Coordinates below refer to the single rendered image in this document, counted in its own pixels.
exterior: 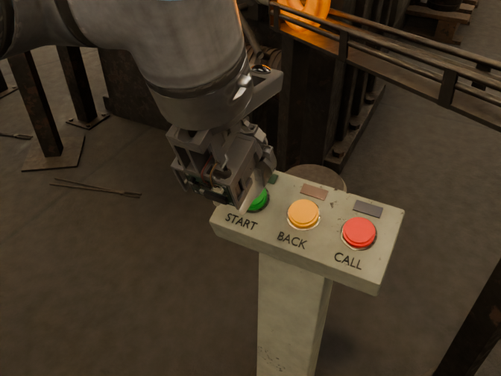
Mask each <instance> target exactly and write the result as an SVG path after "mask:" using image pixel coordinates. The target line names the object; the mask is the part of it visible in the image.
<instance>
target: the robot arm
mask: <svg viewBox="0 0 501 376"><path fill-rule="evenodd" d="M42 46H77V47H87V48H105V49H122V50H127V51H129V52H130V53H131V54H132V56H133V59H134V60H135V62H136V65H137V66H138V68H139V71H140V72H141V74H142V77H143V78H144V79H145V83H146V84H147V86H148V88H149V90H150V92H151V94H152V96H153V98H154V100H155V102H156V104H157V106H158V108H159V110H160V112H161V114H162V115H163V116H164V118H165V119H166V120H167V122H170V123H171V124H172V126H171V127H170V129H169V130H168V132H167V134H166V137H167V139H168V141H169V143H170V144H171V147H172V148H173V150H174V153H175V154H176V158H175V159H174V161H173V163H172V164H171V165H170V167H171V168H172V170H173V172H174V173H175V175H176V177H177V179H178V180H179V182H180V184H181V186H182V188H183V190H184V191H185V192H187V190H188V189H189V187H191V188H192V191H193V192H194V193H197V194H199V195H203V196H205V198H208V199H210V200H212V201H213V204H214V205H215V206H219V205H220V204H225V205H228V204H229V205H231V206H234V207H236V209H237V210H239V212H240V215H244V214H245V213H246V211H247V210H248V208H249V206H250V205H251V203H252V202H253V200H254V199H255V198H257V197H259V195H260V194H261V193H262V191H263V190H264V188H265V185H266V184H267V183H268V180H269V178H270V177H271V176H272V175H273V173H274V170H275V169H276V167H277V160H276V157H275V155H274V153H273V147H272V146H270V145H268V141H267V139H266V134H265V133H264V132H262V130H261V129H260V128H259V127H258V125H255V124H252V123H249V116H247V115H248V114H249V113H250V112H252V111H253V110H255V109H256V108H258V106H260V105H261V104H263V103H264V102H266V101H267V100H269V99H270V98H271V97H272V96H274V95H276V94H277V93H278V92H279V91H281V89H282V85H283V72H282V71H279V70H276V69H270V68H268V67H267V66H264V65H253V64H249V61H248V54H247V50H246V48H245V40H244V35H243V32H242V25H241V22H240V18H239V11H238V8H237V3H236V0H0V60H3V59H6V58H9V57H12V56H15V55H18V54H21V53H24V52H26V51H30V50H32V49H35V48H39V47H42ZM179 171H182V172H183V173H184V175H185V177H186V180H185V181H183V179H182V178H181V176H180V173H179Z"/></svg>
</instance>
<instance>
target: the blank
mask: <svg viewBox="0 0 501 376"><path fill-rule="evenodd" d="M277 2H278V3H281V4H284V5H286V6H289V7H293V8H295V9H297V10H301V11H303V12H306V13H309V14H312V15H314V16H318V17H320V18H322V19H326V17H327V14H328V13H329V9H330V2H331V0H306V4H305V6H303V5H302V4H301V2H300V0H277ZM280 12H281V13H283V14H285V15H287V16H291V17H293V18H296V19H299V20H301V21H303V22H306V23H309V24H311V25H314V26H316V27H319V26H320V24H318V23H316V22H312V21H310V20H308V19H304V18H302V17H299V16H296V15H294V14H292V13H288V12H285V11H284V10H280ZM285 22H286V23H287V25H288V26H289V27H290V28H292V29H293V30H295V31H299V32H304V31H309V30H307V29H305V28H302V27H300V26H298V25H295V24H292V23H290V22H287V21H285Z"/></svg>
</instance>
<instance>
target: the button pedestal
mask: <svg viewBox="0 0 501 376"><path fill-rule="evenodd" d="M273 174H275V175H278V177H277V179H276V181H275V183H274V184H270V183H267V184H266V185H265V189H266V192H267V195H268V198H267V201H266V203H265V205H264V206H263V207H261V208H259V209H258V210H247V211H246V213H245V214H244V215H240V212H239V210H237V209H236V207H234V206H231V205H229V204H228V205H225V204H220V205H219V206H217V207H216V209H215V211H214V212H213V214H212V216H211V218H210V219H209V223H210V224H211V226H212V229H213V230H214V232H215V234H216V236H219V237H221V238H223V239H227V240H229V241H231V242H234V243H237V244H239V245H243V246H244V247H247V248H250V249H253V250H254V251H258V252H259V291H258V330H257V363H256V365H255V367H254V369H253V371H252V373H251V375H250V376H314V375H315V368H316V364H317V360H318V353H319V349H320V345H321V338H322V334H323V330H324V323H325V319H326V315H327V309H328V305H329V301H330V294H331V290H332V286H333V281H336V282H338V283H342V284H344V285H346V286H349V287H352V288H354V289H357V290H359V291H362V292H365V293H367V294H369V295H372V296H378V294H379V290H380V287H381V285H382V281H383V278H384V276H385V272H386V269H387V267H388V263H389V260H390V258H391V254H392V251H393V249H394V245H395V242H396V240H397V236H398V233H399V231H400V227H401V225H402V222H403V217H404V215H405V210H403V209H400V208H397V207H393V206H390V205H387V204H383V203H380V202H378V201H374V200H370V199H368V198H364V197H361V196H358V195H354V194H351V193H348V192H345V191H341V190H339V189H335V188H332V187H328V186H325V185H322V184H318V183H315V182H312V181H308V180H306V179H302V178H299V177H296V176H293V175H289V174H286V173H283V172H279V171H277V170H274V173H273ZM303 184H308V185H311V186H314V187H318V188H321V189H325V190H328V191H329V192H328V193H327V197H326V198H325V201H323V200H320V199H318V198H314V197H311V196H308V195H304V194H302V193H300V190H301V188H302V186H303ZM301 199H306V200H310V201H312V202H314V203H315V204H316V206H317V207H318V212H319V217H318V220H317V222H316V223H315V224H314V225H313V226H311V227H309V228H298V227H296V226H294V225H293V224H292V223H291V222H290V220H289V208H290V206H291V205H292V204H293V203H294V202H296V201H298V200H301ZM356 200H360V201H363V202H366V203H369V204H373V205H376V206H378V207H383V211H382V214H381V216H380V218H377V217H374V216H369V215H367V214H364V213H360V212H358V211H355V210H353V207H354V205H355V203H356ZM355 217H362V218H365V219H367V220H369V221H370V222H371V223H372V224H373V225H374V227H375V231H376V233H375V237H374V240H373V242H372V243H371V244H370V245H368V246H366V247H364V248H356V247H353V246H351V245H349V244H348V243H347V242H346V241H345V240H344V237H343V227H344V224H345V223H346V222H347V221H348V220H349V219H352V218H355Z"/></svg>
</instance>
